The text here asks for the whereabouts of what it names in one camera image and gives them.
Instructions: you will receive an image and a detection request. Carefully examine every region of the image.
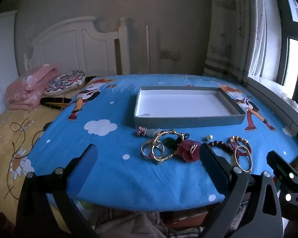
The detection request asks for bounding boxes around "patterned round pillow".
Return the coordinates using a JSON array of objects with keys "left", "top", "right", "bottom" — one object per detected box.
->
[{"left": 44, "top": 70, "right": 86, "bottom": 97}]

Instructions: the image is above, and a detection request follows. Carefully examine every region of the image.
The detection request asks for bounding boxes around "dark cloth with yellow stripes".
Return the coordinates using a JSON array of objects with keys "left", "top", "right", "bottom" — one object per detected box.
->
[{"left": 40, "top": 97, "right": 72, "bottom": 110}]

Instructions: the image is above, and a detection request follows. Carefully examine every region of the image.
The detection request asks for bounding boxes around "red bead bracelet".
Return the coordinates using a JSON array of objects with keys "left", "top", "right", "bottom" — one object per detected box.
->
[{"left": 201, "top": 140, "right": 235, "bottom": 155}]

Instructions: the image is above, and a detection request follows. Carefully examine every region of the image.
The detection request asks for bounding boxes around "red flower hair clip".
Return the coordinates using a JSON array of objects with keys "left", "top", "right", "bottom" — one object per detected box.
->
[{"left": 176, "top": 139, "right": 201, "bottom": 163}]

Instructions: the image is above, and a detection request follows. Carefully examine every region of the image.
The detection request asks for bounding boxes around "pink folded blanket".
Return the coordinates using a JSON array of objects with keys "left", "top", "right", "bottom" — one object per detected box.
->
[{"left": 5, "top": 64, "right": 59, "bottom": 111}]

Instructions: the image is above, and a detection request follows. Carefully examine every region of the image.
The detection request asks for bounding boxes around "blue cartoon printed sheet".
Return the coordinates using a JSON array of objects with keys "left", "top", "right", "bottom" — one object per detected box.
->
[{"left": 27, "top": 74, "right": 298, "bottom": 209}]

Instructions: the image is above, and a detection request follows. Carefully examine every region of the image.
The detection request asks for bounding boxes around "green jade pendant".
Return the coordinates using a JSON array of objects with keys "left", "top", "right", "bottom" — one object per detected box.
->
[{"left": 164, "top": 133, "right": 190, "bottom": 150}]

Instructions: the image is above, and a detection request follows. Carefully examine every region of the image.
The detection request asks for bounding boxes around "black cable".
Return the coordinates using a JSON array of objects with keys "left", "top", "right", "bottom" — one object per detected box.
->
[{"left": 5, "top": 121, "right": 53, "bottom": 199}]

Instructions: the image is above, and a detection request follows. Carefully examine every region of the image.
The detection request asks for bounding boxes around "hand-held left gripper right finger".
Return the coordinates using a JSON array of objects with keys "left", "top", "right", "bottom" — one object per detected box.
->
[{"left": 200, "top": 142, "right": 283, "bottom": 238}]

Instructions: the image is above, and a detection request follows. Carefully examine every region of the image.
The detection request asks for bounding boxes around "wall socket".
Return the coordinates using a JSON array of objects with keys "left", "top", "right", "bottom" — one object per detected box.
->
[{"left": 160, "top": 50, "right": 180, "bottom": 59}]

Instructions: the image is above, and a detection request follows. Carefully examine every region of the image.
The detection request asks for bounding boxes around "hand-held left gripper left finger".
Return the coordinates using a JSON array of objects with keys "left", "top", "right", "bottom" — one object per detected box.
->
[{"left": 16, "top": 143, "right": 100, "bottom": 238}]

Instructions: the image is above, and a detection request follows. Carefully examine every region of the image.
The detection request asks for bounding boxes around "beige cloth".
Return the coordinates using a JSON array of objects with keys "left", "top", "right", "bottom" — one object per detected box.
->
[{"left": 94, "top": 209, "right": 164, "bottom": 238}]

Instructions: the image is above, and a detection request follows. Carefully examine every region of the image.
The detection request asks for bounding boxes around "pink knotted tassel charm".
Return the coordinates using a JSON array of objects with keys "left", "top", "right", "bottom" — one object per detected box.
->
[{"left": 136, "top": 126, "right": 161, "bottom": 137}]

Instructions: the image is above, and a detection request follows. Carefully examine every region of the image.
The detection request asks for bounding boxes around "grey striped curtain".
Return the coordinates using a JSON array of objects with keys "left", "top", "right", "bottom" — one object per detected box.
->
[{"left": 204, "top": 0, "right": 282, "bottom": 85}]

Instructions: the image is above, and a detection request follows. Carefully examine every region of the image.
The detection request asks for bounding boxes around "white bed headboard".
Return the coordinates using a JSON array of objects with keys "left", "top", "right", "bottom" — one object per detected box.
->
[{"left": 23, "top": 16, "right": 134, "bottom": 76}]

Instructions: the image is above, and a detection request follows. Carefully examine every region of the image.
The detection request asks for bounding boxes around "yellow floral bedsheet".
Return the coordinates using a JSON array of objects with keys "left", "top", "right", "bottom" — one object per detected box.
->
[{"left": 0, "top": 76, "right": 100, "bottom": 228}]

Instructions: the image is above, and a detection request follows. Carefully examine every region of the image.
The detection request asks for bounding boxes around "dark window frame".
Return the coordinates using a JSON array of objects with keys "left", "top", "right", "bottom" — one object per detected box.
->
[{"left": 273, "top": 0, "right": 298, "bottom": 107}]

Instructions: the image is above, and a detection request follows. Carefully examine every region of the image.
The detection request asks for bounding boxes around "gold bangle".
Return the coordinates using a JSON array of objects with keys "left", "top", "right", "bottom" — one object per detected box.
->
[{"left": 232, "top": 145, "right": 253, "bottom": 173}]

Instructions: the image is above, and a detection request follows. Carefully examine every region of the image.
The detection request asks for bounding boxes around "gold bamboo link bracelet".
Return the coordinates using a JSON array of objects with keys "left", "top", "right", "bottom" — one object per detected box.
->
[{"left": 151, "top": 129, "right": 185, "bottom": 165}]

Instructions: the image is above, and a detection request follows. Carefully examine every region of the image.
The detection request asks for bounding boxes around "gold ring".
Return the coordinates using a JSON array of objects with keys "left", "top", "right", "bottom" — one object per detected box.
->
[{"left": 153, "top": 144, "right": 166, "bottom": 158}]

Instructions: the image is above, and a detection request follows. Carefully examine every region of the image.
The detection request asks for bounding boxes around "silver ring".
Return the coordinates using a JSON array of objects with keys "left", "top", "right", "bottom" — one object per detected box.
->
[{"left": 141, "top": 141, "right": 155, "bottom": 159}]

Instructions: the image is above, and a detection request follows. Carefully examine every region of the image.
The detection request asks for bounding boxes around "red string bracelet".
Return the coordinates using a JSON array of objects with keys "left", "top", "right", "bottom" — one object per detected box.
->
[{"left": 228, "top": 135, "right": 252, "bottom": 157}]

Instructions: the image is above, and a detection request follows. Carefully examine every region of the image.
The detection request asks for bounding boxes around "white wardrobe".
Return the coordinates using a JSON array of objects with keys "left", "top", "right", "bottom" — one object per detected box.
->
[{"left": 0, "top": 11, "right": 19, "bottom": 124}]

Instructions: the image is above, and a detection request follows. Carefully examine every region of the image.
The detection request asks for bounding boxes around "grey shallow box tray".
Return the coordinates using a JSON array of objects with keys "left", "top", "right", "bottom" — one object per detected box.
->
[{"left": 134, "top": 86, "right": 246, "bottom": 130}]

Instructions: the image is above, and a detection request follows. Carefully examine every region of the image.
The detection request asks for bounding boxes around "grey window sill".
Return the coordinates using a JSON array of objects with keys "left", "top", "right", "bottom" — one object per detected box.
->
[{"left": 247, "top": 79, "right": 298, "bottom": 139}]

